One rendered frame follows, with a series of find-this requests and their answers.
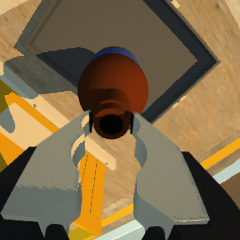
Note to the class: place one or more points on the dark grey rectangular tray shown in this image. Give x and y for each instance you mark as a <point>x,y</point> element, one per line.
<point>172,55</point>

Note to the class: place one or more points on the brown bottle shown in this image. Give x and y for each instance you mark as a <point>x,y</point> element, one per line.
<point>112,85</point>

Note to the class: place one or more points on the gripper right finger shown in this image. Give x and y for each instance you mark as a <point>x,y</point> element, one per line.
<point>174,191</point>

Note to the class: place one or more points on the yellow bottle crate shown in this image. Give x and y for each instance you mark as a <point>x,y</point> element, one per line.
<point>22,126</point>

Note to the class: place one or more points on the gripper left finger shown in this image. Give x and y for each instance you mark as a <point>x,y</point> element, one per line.
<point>42,186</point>

